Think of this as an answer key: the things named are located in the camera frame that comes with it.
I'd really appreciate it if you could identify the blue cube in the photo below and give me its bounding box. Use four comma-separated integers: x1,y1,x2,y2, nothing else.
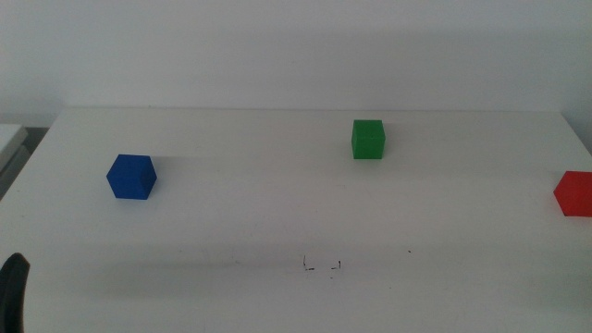
105,154,158,201

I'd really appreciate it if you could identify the green cube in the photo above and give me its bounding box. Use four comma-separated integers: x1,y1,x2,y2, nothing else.
351,118,387,161

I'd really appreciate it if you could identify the red cube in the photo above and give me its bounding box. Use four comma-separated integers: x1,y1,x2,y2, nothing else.
553,170,592,217

